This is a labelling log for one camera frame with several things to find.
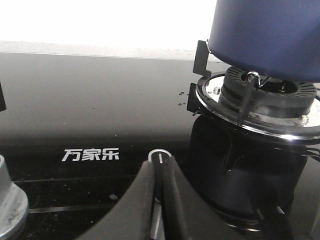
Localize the silver left stove knob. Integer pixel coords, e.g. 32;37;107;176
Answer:
0;156;29;240

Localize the gas burner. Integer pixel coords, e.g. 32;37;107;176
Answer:
187;40;320;140
0;84;7;112

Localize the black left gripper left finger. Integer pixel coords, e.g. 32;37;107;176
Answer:
79;161;155;240

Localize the right gas burner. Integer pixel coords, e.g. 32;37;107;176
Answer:
187;40;320;140

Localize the left gas burner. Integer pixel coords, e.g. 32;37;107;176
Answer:
0;84;7;112

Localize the black glass gas stove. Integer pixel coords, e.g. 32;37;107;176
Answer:
0;53;320;240

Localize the silver stove knob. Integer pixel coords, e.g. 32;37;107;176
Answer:
0;156;29;240
148;148;172;240

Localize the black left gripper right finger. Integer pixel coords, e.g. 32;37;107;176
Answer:
162;156;244;240

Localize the dark blue pot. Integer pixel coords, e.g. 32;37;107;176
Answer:
208;0;320;83

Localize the silver right stove knob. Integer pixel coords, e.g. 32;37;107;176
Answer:
148;148;172;240

